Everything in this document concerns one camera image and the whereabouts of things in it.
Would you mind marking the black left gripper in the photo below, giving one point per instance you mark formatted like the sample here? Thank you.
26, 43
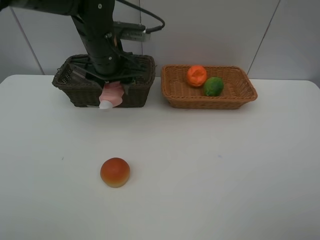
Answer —
119, 66

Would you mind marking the pink lotion bottle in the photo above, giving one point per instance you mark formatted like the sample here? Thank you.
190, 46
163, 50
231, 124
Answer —
111, 96

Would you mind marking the orange tangerine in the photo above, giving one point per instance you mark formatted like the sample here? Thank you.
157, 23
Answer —
196, 76

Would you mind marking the brown round bread bun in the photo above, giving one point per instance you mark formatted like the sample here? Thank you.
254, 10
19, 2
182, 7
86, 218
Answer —
115, 172

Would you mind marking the green lime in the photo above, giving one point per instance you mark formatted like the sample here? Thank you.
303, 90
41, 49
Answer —
213, 87

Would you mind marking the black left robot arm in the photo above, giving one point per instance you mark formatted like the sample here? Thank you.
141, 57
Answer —
93, 20

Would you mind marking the dark brown wicker basket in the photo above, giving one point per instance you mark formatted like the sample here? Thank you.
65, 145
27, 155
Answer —
85, 93

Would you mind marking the orange wicker basket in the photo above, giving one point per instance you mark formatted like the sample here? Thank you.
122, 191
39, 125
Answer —
238, 89

